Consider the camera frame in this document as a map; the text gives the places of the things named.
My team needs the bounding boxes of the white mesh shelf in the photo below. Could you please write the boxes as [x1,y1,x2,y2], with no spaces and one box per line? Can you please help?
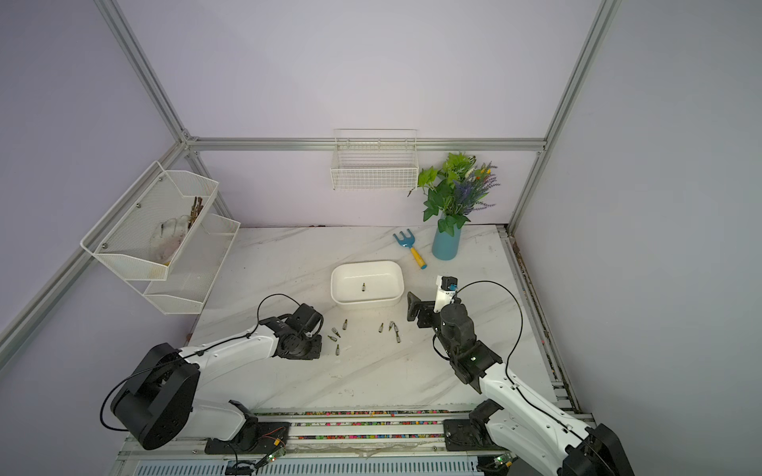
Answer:
[143,213,240,315]
[81,162,218,282]

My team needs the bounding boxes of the white wire wall basket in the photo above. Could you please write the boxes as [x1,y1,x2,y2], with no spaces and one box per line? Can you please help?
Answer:
[331,128,420,192]

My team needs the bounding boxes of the white rectangular storage box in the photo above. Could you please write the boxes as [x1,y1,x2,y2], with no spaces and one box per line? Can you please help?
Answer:
[331,261,405,309]

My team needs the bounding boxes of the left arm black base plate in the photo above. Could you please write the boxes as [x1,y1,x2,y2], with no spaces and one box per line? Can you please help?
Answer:
[204,422,292,456]

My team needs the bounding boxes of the upper white mesh shelf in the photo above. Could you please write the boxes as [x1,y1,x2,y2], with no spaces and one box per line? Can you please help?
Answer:
[81,162,218,282]

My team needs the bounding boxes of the teal vase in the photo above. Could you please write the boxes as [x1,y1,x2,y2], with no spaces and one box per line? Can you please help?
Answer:
[432,214,462,261]

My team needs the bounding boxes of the lower white mesh shelf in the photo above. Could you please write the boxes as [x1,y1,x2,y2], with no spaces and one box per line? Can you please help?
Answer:
[143,213,240,315]

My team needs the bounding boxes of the aluminium frame rail base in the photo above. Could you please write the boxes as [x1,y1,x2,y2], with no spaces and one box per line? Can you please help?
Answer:
[109,410,542,475]

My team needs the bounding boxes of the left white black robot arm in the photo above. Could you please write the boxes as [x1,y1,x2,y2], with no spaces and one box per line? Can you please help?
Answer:
[100,303,325,454]

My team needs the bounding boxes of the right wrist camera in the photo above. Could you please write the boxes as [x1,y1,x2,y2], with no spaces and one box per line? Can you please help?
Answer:
[434,276,458,313]

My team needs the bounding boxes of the blue yellow garden fork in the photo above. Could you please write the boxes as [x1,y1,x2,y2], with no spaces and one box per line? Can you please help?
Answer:
[393,229,428,270]

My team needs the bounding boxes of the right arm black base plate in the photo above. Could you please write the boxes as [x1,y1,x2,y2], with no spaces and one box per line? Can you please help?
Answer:
[443,420,501,451]

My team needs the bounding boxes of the clear plastic bag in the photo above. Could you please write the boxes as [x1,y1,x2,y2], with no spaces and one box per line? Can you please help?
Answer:
[149,215,191,265]

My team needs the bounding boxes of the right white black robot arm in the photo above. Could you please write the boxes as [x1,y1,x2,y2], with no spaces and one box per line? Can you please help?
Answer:
[407,290,634,475]

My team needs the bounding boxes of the artificial green plant bouquet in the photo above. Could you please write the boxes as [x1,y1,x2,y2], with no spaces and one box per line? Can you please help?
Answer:
[417,153,499,236]

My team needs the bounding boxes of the brown dried twigs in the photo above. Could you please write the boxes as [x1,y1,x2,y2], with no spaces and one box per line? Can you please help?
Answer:
[188,196,204,229]

